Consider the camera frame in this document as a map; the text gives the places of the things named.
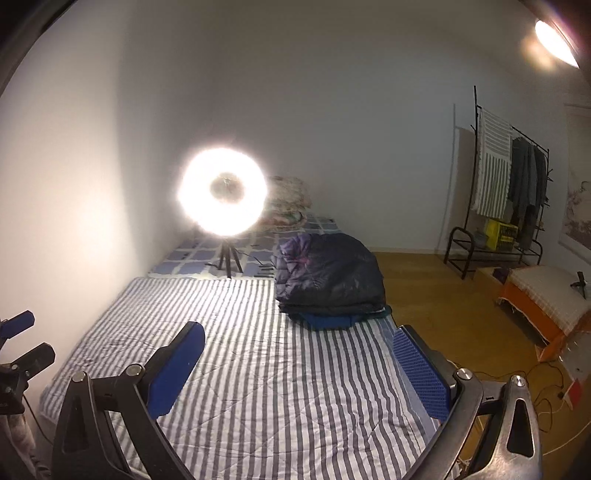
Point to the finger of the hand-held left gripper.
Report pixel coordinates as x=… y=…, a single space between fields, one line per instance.
x=34 y=360
x=18 y=323

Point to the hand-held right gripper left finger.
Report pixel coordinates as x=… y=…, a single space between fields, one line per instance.
x=178 y=369

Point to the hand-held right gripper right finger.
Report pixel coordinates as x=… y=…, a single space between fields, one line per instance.
x=420 y=369

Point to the navy puffer jacket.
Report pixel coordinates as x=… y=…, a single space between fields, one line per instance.
x=332 y=272

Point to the person's left forearm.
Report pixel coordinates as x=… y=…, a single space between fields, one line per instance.
x=18 y=443

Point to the black clothes rack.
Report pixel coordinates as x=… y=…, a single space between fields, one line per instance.
x=475 y=97

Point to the grey striped bed sheet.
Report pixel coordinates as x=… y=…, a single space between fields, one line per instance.
x=258 y=369

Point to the blue checkered bed sheet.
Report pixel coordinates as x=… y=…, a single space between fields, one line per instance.
x=194 y=263

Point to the yellow crate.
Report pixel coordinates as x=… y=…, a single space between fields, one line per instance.
x=498 y=233

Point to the white and red board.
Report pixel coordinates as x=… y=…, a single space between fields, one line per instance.
x=577 y=360

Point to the small black tripod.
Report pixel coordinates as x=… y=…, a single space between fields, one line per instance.
x=581 y=281

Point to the folded floral quilt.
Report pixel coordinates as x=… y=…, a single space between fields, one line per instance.
x=288 y=194

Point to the dark grey hanging garment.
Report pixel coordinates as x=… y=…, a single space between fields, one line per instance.
x=524 y=184

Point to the striped hanging towel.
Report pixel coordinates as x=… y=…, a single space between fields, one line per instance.
x=491 y=161

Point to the ceiling lamp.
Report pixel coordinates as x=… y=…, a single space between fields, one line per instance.
x=554 y=41

